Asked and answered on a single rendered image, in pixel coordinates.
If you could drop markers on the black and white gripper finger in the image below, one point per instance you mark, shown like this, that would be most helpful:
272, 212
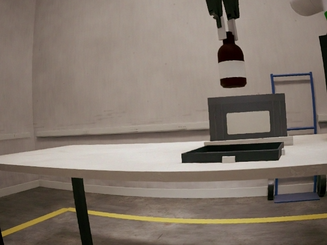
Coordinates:
232, 13
215, 9

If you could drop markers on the dark brown bottle with white label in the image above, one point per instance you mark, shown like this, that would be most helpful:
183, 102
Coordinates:
231, 64

